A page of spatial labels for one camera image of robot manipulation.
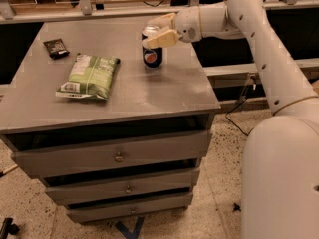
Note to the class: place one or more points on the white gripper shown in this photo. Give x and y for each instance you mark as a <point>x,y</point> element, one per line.
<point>187,25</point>

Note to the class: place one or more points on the blue pepsi can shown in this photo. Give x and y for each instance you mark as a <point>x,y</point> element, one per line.
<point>151,57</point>

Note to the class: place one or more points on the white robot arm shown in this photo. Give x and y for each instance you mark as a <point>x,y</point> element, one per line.
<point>280,167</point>

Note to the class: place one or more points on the green chip bag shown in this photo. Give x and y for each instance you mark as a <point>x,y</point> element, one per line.
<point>91,77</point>

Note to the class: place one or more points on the small black snack packet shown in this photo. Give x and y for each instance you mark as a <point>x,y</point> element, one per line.
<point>56,49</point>

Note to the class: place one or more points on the grey drawer cabinet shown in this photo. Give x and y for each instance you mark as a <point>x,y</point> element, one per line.
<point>175,98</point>

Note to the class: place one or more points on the grey metal railing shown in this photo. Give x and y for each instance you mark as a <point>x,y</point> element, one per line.
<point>139,4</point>

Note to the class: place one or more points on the top grey drawer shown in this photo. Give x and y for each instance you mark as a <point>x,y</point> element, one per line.
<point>96,156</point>

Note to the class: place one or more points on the grey drawer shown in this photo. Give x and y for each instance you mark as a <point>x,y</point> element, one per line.
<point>123,186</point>
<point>132,207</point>
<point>96,156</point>

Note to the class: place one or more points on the middle grey drawer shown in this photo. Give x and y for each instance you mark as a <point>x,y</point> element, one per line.
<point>123,186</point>

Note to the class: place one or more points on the bottom grey drawer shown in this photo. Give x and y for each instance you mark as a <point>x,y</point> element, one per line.
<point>132,207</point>

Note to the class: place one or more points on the black caster wheel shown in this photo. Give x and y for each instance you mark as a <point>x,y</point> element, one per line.
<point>8,228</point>

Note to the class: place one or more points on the grey wall ledge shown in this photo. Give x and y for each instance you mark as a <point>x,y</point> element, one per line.
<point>239,75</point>

